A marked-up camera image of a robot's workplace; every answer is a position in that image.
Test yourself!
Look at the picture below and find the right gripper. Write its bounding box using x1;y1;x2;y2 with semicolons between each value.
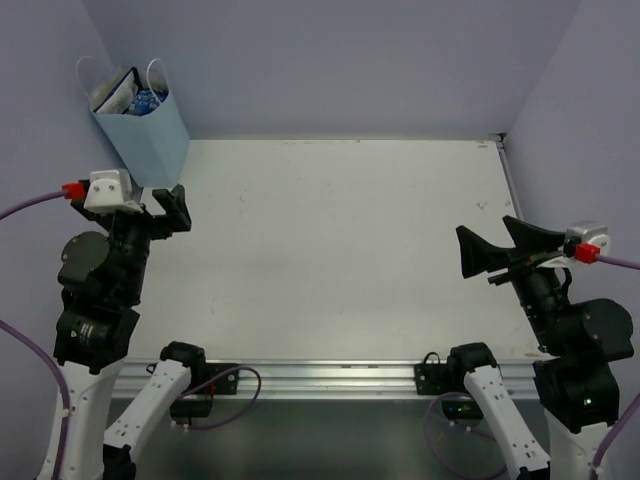
458;213;573;353

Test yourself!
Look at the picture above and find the light blue paper bag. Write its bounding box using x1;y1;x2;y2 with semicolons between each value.
75;55;191;189

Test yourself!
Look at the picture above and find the blue kettle chips bag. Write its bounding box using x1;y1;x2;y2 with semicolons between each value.
125;89;168;116

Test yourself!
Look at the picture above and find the blue white snack bag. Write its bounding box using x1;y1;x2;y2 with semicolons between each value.
92;67;141;114

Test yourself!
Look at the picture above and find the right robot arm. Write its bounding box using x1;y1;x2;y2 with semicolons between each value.
445;216;634;479

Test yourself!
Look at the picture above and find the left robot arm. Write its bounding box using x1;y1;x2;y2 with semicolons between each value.
38;181;208;479

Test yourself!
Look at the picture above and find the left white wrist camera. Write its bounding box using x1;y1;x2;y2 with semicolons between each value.
83;169;143;215

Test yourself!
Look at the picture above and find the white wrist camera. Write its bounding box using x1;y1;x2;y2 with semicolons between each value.
83;169;143;215
563;221;611;262

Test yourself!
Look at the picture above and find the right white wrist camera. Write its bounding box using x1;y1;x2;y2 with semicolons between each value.
563;221;611;262

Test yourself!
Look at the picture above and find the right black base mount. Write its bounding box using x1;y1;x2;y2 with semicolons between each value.
414;351;483;422

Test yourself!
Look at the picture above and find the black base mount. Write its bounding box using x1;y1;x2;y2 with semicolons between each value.
169;363;238;425
414;351;483;422

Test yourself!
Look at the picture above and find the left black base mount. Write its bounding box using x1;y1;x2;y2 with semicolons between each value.
169;363;238;425

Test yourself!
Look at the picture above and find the aluminium rail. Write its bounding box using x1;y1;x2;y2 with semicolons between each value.
112;360;538;401

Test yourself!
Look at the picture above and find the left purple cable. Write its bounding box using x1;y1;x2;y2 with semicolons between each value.
0;182;89;480

